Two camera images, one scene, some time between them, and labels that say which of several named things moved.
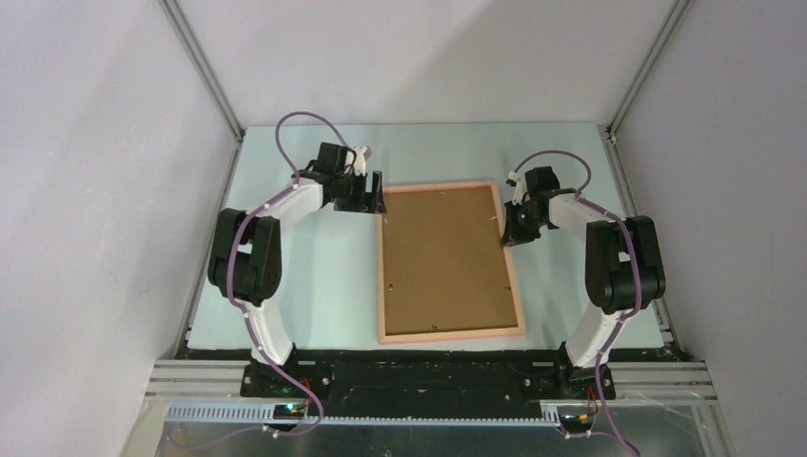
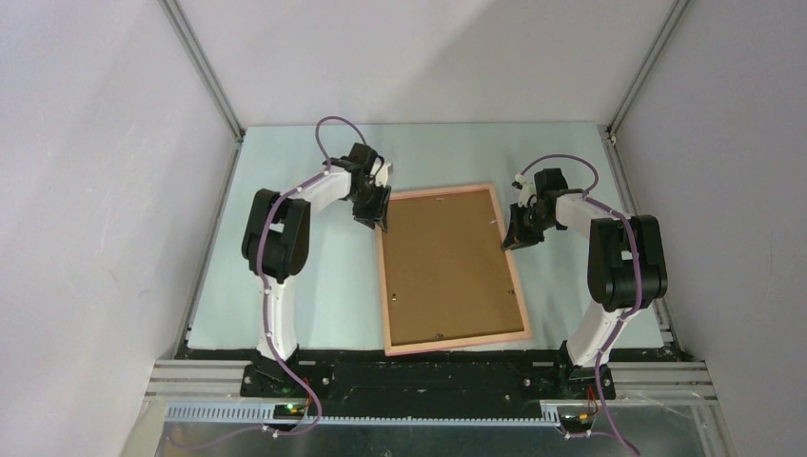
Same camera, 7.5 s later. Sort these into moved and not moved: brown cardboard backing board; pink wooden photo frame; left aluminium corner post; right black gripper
Moved: pink wooden photo frame
Not moved: left aluminium corner post; brown cardboard backing board; right black gripper
